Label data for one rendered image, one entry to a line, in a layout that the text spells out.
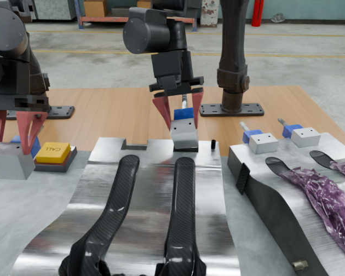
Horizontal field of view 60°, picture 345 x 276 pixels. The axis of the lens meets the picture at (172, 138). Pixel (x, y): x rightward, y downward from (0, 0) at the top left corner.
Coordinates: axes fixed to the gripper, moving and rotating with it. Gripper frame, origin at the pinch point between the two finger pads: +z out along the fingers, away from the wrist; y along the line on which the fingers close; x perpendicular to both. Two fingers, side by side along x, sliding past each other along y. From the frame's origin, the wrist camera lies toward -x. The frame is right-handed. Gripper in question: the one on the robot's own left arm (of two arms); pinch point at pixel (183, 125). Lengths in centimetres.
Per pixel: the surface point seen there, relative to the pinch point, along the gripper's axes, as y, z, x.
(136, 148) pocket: -11.3, 4.3, 2.6
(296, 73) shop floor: 98, 15, 309
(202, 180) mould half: 3.2, 8.8, -8.1
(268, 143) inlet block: 17.1, 7.4, 6.4
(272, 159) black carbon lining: 17.6, 10.7, 5.3
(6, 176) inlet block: -29.1, 2.1, -15.5
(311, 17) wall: 187, -63, 547
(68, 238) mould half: -13.3, 7.7, -26.7
